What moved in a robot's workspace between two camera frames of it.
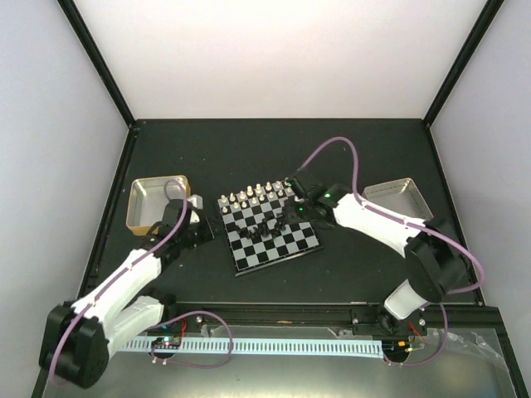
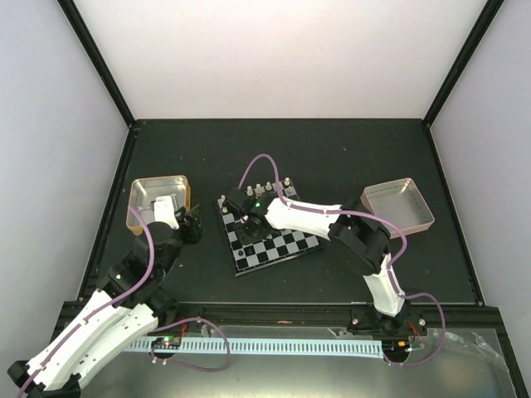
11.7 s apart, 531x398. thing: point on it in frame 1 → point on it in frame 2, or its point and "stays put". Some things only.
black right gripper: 312,220 → 245,238
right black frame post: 486,17 stays put
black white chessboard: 259,235 stays put
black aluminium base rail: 462,315 stays put
